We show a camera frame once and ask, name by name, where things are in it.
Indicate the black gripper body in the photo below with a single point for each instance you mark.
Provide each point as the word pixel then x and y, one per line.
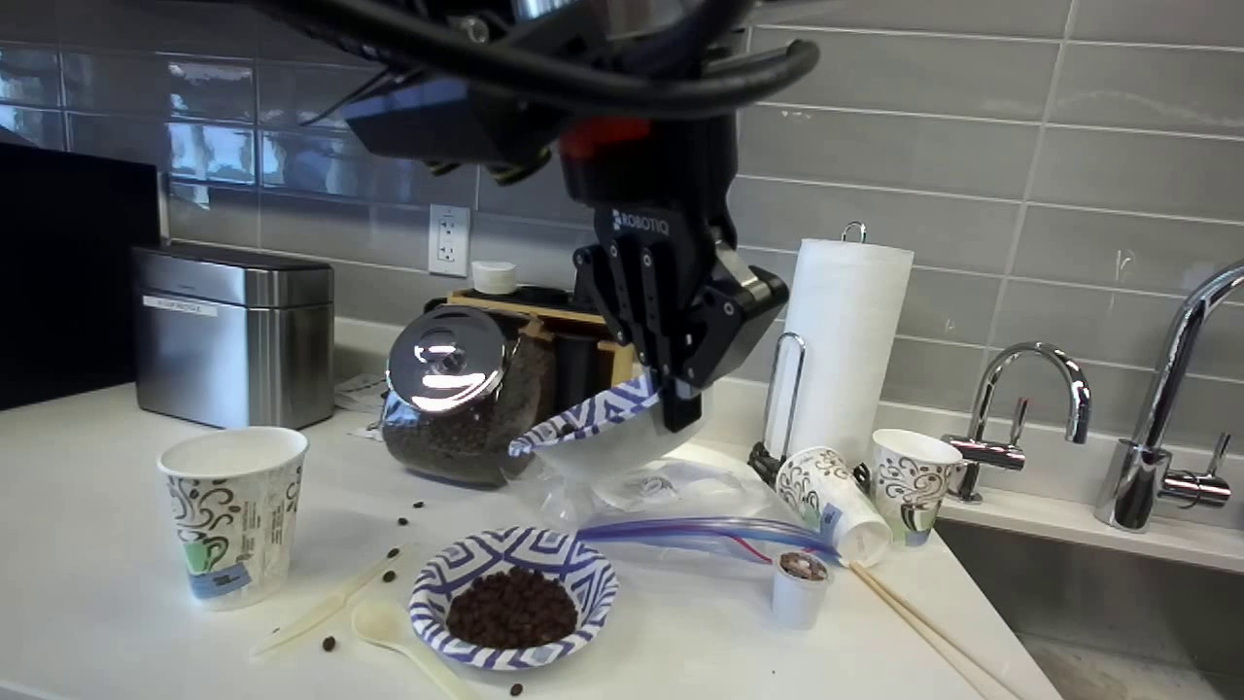
pixel 662 207

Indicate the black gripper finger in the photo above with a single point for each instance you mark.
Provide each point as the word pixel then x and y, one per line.
pixel 741 326
pixel 634 314

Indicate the blue patterned paper plate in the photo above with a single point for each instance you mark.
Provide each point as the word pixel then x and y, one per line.
pixel 622 440
pixel 432 603

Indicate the pile of coffee beans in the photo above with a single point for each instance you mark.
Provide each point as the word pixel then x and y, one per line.
pixel 509 607

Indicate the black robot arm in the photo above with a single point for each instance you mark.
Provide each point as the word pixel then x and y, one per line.
pixel 608 23

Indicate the white paper towel roll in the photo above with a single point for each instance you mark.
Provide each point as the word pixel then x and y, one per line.
pixel 850 353

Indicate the small white jar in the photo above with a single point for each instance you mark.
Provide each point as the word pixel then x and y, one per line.
pixel 496 279

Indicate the clear zip bag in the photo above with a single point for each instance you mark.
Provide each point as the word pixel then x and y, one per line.
pixel 674 507

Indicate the small printed paper cup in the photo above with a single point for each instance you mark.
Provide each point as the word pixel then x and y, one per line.
pixel 916 487
pixel 839 507

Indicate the glass jar with chrome lid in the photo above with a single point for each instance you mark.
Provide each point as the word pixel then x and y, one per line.
pixel 451 413

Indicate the white coffee pod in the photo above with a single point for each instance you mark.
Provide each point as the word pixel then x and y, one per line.
pixel 804 597

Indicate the small chrome faucet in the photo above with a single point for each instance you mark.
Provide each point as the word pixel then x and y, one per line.
pixel 1035 353

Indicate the wooden chopstick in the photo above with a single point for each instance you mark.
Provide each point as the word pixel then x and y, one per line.
pixel 921 630
pixel 954 647

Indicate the stainless steel bin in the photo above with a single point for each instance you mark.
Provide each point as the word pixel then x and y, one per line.
pixel 233 343

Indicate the white plastic spoon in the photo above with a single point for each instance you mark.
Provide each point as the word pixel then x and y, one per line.
pixel 376 627

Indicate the tall chrome faucet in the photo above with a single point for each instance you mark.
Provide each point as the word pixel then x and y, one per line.
pixel 1140 481

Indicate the pale wooden stick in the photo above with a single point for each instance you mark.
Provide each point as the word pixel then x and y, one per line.
pixel 318 618

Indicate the large printed paper cup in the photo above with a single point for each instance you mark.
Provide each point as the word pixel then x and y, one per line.
pixel 233 520

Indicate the dark sink basin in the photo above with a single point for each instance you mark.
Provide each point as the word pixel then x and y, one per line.
pixel 1115 623

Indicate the white wall outlet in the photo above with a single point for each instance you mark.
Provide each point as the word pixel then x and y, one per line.
pixel 448 238

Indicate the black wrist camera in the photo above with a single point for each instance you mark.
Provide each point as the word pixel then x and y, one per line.
pixel 439 129

